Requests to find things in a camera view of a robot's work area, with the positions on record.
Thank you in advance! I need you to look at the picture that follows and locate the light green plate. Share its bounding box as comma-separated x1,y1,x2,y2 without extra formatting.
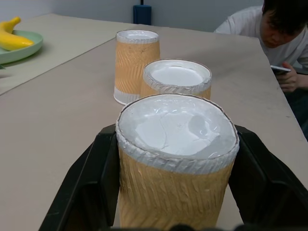
0,30,44,65

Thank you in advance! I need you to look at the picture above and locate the yellow banana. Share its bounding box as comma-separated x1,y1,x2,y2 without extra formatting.
0,16,35,51

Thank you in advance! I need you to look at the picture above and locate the person in white shirt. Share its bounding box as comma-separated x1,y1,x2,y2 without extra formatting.
214,0,308,142

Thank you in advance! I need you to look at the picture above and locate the blue cylindrical container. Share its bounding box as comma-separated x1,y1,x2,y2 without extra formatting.
133,4,153,25

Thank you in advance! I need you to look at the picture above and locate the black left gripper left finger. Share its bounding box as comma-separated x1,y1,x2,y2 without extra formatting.
38,124,120,231

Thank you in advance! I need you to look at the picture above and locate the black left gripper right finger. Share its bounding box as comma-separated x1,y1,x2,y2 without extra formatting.
228,124,308,231

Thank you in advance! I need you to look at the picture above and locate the person's bare hand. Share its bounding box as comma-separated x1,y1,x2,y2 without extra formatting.
275,62,300,93

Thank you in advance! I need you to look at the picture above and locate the ribbed tan paper cup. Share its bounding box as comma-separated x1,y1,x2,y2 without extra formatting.
139,58,212,101
113,29,161,106
115,94,240,229

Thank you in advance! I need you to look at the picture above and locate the silver smartphone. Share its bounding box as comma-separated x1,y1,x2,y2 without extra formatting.
270,64,292,75

